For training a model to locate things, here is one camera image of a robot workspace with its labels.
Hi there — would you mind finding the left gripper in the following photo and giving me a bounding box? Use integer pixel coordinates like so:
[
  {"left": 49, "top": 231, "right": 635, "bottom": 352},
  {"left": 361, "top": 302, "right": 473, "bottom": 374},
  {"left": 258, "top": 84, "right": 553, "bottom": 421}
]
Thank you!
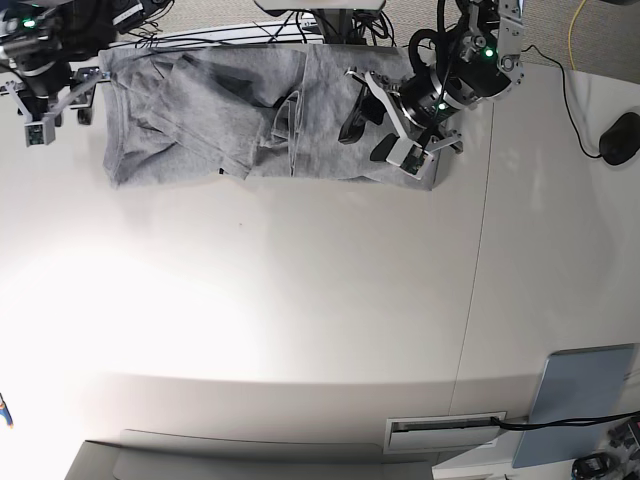
[{"left": 338, "top": 67, "right": 463, "bottom": 179}]

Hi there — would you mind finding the grey T-shirt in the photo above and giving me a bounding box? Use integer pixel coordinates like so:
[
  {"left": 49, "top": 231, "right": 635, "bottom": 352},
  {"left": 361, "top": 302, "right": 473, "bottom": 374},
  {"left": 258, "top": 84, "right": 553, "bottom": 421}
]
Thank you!
[{"left": 99, "top": 44, "right": 432, "bottom": 190}]

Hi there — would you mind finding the black laptop cable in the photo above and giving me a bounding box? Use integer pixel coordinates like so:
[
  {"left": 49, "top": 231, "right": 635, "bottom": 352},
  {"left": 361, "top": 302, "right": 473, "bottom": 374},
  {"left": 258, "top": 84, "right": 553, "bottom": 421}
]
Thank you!
[{"left": 492, "top": 412, "right": 640, "bottom": 432}]

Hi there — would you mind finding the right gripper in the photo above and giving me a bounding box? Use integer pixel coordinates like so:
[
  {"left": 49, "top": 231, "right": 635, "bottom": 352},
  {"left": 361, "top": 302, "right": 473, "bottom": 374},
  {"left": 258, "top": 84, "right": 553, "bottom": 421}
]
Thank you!
[{"left": 1, "top": 62, "right": 111, "bottom": 147}]

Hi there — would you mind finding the central camera stand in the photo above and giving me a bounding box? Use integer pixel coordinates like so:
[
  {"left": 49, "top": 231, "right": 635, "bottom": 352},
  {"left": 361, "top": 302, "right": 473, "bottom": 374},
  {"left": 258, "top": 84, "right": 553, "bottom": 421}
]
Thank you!
[{"left": 254, "top": 0, "right": 396, "bottom": 46}]

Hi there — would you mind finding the yellow cable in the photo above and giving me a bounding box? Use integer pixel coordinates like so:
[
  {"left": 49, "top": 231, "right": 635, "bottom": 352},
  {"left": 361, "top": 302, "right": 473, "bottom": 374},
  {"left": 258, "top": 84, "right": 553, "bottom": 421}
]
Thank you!
[{"left": 567, "top": 0, "right": 587, "bottom": 69}]

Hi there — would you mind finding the grey laptop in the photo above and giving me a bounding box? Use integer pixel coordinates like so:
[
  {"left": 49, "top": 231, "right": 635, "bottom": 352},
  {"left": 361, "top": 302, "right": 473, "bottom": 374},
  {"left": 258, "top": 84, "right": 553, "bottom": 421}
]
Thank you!
[{"left": 512, "top": 344, "right": 635, "bottom": 469}]

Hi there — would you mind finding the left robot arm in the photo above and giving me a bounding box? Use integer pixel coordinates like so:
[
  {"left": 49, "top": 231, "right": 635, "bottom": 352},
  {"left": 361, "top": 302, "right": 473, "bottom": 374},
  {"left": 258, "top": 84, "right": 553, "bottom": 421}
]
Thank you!
[{"left": 339, "top": 1, "right": 524, "bottom": 180}]

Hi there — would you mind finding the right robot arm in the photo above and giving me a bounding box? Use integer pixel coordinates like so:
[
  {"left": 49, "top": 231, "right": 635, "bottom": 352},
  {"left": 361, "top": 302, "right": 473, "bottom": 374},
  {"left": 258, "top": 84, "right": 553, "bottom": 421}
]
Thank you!
[{"left": 1, "top": 1, "right": 117, "bottom": 147}]

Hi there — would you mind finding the black computer mouse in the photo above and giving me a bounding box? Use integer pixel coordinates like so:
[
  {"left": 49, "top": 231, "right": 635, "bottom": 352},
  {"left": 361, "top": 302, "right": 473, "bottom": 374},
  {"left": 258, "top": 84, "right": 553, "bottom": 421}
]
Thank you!
[{"left": 599, "top": 111, "right": 639, "bottom": 167}]

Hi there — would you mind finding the blue orange tool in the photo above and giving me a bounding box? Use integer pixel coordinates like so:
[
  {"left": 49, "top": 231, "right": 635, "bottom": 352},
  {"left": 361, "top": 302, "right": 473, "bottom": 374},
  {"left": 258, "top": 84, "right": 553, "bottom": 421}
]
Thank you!
[{"left": 0, "top": 395, "right": 14, "bottom": 428}]

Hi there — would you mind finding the white cable tray box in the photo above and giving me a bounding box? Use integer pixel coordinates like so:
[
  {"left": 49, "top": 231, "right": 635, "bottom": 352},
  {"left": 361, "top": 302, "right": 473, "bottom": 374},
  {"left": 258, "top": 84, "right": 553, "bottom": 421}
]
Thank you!
[{"left": 383, "top": 412, "right": 506, "bottom": 455}]

